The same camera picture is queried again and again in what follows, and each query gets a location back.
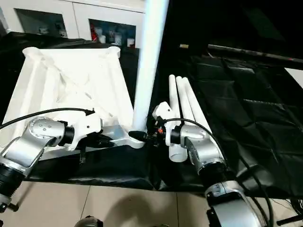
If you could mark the white plastic table top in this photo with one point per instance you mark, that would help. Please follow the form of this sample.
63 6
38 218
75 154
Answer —
71 75

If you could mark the white plastic table leg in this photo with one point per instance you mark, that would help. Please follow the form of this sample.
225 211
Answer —
174 99
182 94
194 104
151 47

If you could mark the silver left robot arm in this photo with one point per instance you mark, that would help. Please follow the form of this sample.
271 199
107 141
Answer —
28 142

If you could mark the black work mat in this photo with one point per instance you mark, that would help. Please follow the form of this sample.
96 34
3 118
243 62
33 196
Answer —
236 118

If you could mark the small yellow tag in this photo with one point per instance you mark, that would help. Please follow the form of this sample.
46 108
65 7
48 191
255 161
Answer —
183 46

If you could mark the red bottle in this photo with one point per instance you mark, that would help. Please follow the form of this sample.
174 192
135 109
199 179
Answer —
98 35

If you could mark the dark metal rod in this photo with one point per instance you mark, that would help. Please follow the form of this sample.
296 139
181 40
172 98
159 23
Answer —
255 52

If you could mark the white glass-door cabinet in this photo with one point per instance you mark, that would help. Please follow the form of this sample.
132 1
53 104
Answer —
71 12

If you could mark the white flat board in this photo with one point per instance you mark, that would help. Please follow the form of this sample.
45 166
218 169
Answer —
296 75

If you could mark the black floor stand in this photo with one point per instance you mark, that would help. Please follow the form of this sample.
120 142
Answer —
289 220

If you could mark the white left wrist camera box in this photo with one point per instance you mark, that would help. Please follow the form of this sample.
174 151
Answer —
87 123

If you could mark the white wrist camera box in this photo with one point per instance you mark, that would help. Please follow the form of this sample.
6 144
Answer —
87 123
163 111

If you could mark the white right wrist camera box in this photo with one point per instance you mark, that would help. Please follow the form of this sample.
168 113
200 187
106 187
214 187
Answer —
163 111

